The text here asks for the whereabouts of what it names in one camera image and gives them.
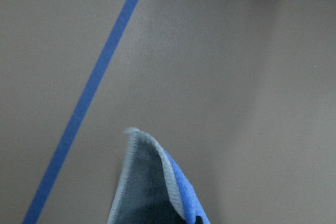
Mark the blue microfiber towel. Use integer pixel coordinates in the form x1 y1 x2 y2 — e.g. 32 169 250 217
107 128 210 223

